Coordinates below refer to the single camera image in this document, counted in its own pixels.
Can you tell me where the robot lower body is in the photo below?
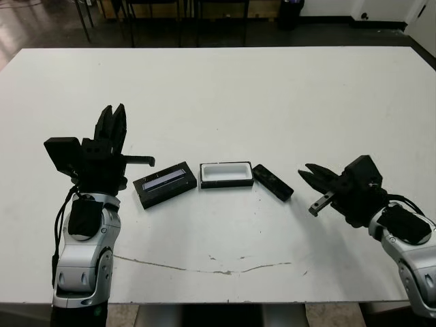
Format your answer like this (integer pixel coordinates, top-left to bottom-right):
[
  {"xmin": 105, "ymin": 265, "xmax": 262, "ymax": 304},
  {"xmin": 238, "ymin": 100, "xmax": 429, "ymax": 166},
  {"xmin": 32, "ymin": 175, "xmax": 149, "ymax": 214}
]
[{"xmin": 136, "ymin": 302, "xmax": 309, "ymax": 327}]

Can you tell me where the black phone-like camera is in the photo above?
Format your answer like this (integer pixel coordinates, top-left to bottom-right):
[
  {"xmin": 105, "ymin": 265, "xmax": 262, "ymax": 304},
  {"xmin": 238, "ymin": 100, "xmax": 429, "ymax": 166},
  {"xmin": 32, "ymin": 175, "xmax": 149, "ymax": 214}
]
[{"xmin": 251, "ymin": 163, "xmax": 295, "ymax": 202}]

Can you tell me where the black box base white insert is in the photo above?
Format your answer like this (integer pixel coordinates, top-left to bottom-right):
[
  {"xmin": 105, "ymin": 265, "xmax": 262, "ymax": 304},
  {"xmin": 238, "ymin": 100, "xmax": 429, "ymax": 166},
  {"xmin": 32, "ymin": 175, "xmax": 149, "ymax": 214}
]
[{"xmin": 199, "ymin": 159, "xmax": 255, "ymax": 190}]

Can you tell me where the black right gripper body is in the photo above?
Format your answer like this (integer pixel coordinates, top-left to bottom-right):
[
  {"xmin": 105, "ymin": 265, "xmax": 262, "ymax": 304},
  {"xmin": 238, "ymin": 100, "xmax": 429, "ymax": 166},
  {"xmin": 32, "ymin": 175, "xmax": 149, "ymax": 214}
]
[{"xmin": 308, "ymin": 175, "xmax": 390, "ymax": 229}]

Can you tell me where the light wooden crate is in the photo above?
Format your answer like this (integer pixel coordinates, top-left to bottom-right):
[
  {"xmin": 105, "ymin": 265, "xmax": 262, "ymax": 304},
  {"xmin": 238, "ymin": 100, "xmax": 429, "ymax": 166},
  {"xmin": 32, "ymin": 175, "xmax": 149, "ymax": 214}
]
[
  {"xmin": 247, "ymin": 0, "xmax": 281, "ymax": 18},
  {"xmin": 101, "ymin": 0, "xmax": 121, "ymax": 17}
]

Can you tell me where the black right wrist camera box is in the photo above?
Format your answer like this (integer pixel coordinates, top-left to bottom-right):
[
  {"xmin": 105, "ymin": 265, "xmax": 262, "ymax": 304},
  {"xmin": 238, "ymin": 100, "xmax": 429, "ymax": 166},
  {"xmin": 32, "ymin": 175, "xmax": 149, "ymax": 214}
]
[{"xmin": 343, "ymin": 155, "xmax": 383, "ymax": 191}]

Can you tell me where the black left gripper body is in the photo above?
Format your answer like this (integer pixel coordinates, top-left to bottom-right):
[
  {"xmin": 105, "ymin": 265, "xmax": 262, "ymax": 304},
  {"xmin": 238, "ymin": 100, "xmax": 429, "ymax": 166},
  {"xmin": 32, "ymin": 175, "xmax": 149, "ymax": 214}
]
[{"xmin": 72, "ymin": 138, "xmax": 157, "ymax": 197}]

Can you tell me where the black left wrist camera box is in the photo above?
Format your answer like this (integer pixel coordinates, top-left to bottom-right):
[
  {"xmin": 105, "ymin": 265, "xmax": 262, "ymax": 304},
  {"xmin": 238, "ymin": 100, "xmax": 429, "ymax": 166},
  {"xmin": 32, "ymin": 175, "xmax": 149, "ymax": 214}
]
[{"xmin": 43, "ymin": 136, "xmax": 84, "ymax": 175}]

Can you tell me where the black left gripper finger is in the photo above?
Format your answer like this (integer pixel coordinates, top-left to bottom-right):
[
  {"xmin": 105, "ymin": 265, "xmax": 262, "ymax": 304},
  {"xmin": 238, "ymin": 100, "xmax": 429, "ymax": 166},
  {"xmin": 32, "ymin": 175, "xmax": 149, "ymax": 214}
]
[
  {"xmin": 93, "ymin": 104, "xmax": 116, "ymax": 141},
  {"xmin": 110, "ymin": 102, "xmax": 129, "ymax": 156}
]

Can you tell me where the black trash bin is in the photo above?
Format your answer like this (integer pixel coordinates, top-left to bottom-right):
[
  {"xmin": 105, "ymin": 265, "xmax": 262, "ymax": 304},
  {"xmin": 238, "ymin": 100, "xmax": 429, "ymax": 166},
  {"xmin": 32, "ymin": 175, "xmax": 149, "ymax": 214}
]
[{"xmin": 277, "ymin": 0, "xmax": 307, "ymax": 31}]

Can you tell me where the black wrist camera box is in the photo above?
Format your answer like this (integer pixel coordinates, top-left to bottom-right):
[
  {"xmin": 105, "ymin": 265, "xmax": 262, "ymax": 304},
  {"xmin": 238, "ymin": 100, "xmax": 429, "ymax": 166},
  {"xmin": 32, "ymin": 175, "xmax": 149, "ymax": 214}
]
[
  {"xmin": 343, "ymin": 155, "xmax": 383, "ymax": 191},
  {"xmin": 43, "ymin": 136, "xmax": 84, "ymax": 175}
]

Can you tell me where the white door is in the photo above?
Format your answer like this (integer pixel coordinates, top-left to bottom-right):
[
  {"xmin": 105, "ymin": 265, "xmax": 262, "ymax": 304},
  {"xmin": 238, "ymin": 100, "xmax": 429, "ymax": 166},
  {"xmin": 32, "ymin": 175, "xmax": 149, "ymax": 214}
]
[{"xmin": 407, "ymin": 0, "xmax": 436, "ymax": 37}]

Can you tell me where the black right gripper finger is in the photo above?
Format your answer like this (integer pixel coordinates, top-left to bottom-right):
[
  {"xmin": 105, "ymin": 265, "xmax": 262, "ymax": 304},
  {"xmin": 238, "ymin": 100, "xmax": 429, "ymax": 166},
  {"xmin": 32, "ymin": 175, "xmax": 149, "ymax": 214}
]
[
  {"xmin": 305, "ymin": 163, "xmax": 342, "ymax": 187},
  {"xmin": 298, "ymin": 169, "xmax": 337, "ymax": 199}
]

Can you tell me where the black box lid silver print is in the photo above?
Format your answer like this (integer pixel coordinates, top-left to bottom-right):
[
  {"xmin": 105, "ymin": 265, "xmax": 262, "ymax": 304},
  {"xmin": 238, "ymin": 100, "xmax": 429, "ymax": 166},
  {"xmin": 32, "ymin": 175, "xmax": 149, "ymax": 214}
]
[{"xmin": 132, "ymin": 160, "xmax": 198, "ymax": 211}]

